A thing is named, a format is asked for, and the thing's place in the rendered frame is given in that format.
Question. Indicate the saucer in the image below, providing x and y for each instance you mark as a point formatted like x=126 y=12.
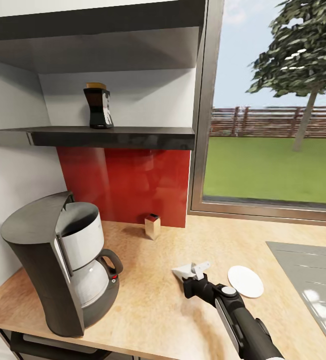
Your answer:
x=246 y=281

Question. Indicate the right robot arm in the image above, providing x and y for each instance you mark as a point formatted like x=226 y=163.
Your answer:
x=249 y=335

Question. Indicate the fixed window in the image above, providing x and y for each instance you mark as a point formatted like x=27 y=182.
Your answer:
x=259 y=112

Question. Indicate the paper coffee filter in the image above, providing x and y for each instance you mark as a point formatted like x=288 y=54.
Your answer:
x=184 y=271

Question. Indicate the coffee maker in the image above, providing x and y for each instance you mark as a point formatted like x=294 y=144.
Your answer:
x=60 y=243

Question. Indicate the dishwasher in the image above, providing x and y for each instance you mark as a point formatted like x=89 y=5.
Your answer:
x=33 y=347

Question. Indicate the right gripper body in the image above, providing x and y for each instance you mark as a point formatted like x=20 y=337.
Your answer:
x=195 y=287

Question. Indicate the bottle of coffee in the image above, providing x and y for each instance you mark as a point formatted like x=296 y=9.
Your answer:
x=98 y=98

